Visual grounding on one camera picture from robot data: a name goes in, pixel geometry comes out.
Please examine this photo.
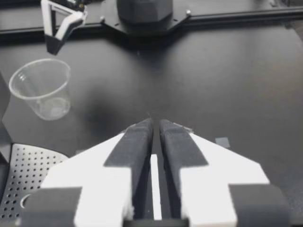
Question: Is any clear plastic cup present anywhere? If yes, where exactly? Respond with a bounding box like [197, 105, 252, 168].
[9, 58, 72, 122]

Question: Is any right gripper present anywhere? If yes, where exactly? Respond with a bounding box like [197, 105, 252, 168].
[40, 0, 89, 56]

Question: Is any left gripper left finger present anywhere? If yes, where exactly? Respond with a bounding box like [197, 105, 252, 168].
[20, 117, 155, 227]

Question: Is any black frame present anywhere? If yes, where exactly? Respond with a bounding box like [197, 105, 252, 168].
[0, 9, 303, 36]

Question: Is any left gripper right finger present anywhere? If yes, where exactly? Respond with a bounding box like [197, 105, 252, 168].
[159, 118, 291, 227]

